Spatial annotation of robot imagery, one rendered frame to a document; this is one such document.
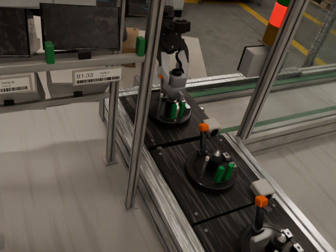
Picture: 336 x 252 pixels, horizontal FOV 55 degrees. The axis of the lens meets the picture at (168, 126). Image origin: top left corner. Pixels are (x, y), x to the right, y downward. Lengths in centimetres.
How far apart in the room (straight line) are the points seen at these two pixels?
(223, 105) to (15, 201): 75
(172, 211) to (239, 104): 60
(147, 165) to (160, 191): 9
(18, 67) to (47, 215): 45
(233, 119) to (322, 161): 34
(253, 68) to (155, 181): 39
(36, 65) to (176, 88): 48
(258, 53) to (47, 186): 66
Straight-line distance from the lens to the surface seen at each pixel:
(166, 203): 79
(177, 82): 91
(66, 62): 54
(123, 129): 94
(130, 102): 103
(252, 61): 86
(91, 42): 59
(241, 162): 92
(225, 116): 116
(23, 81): 54
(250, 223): 80
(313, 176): 117
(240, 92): 128
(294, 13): 83
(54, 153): 101
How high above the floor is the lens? 158
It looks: 40 degrees down
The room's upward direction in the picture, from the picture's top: 12 degrees clockwise
